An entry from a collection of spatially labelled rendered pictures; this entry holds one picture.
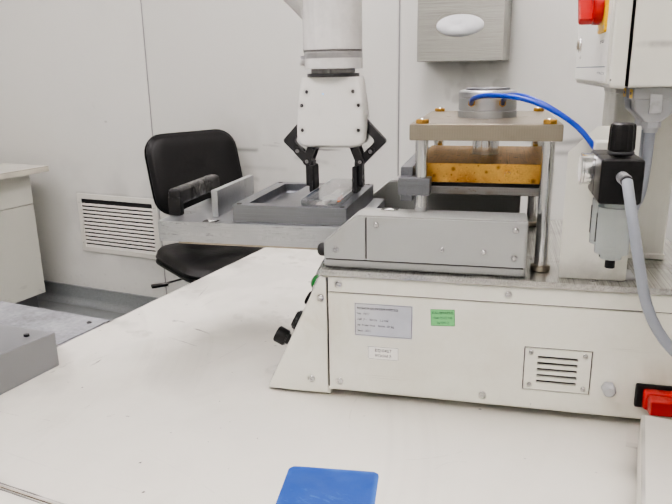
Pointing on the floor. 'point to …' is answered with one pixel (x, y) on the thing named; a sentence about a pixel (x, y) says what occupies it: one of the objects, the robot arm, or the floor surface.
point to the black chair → (214, 254)
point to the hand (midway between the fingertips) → (335, 180)
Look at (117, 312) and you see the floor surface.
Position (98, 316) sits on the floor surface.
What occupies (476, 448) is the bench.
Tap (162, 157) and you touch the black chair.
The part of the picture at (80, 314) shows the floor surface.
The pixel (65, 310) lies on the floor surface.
